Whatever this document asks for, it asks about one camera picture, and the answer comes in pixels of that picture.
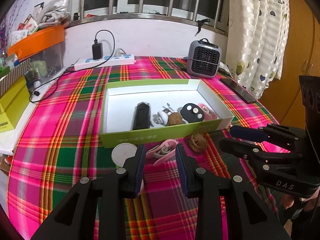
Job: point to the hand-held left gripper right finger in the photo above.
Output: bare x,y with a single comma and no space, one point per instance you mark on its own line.
181,170

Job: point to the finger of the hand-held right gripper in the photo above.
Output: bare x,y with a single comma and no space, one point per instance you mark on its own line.
237,148
247,133

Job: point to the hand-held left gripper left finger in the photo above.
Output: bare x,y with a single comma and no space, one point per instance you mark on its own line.
138,170

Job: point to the pink plastic clip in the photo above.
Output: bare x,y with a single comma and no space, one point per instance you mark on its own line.
207,111
162,152

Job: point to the brown walnut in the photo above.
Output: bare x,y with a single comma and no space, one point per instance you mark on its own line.
197,142
175,119

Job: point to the black rectangular device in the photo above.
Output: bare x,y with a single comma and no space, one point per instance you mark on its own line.
141,116

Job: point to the grey mushroom-shaped hook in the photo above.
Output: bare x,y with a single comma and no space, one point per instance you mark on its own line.
161,117

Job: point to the black oval device silver buttons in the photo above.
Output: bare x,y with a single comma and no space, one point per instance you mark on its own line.
192,113

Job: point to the green white cardboard box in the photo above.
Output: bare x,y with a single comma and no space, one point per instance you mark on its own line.
122,105

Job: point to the white disc on green stand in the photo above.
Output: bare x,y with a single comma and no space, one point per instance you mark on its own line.
122,155

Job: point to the black phone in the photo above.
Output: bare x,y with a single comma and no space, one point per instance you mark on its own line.
238,90

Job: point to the pink green plaid tablecloth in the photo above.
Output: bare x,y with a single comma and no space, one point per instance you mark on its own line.
70,130

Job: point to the grey portable heater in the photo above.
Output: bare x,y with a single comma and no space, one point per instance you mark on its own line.
205,57

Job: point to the wooden cabinet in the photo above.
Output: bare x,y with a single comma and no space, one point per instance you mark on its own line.
300,50

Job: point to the white curtain with hearts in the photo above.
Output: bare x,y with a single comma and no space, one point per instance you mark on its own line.
257,30

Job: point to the white power strip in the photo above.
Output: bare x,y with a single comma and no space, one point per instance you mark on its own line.
105,61

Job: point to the yellow-green cardboard box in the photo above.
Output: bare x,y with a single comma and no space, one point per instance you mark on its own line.
12,107

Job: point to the striped cardboard box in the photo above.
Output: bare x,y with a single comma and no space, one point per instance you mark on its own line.
13,76

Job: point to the clear bin with orange lid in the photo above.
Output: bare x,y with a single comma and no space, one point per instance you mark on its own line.
37,46

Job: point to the white cloth gloves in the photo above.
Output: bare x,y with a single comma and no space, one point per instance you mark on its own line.
53,13

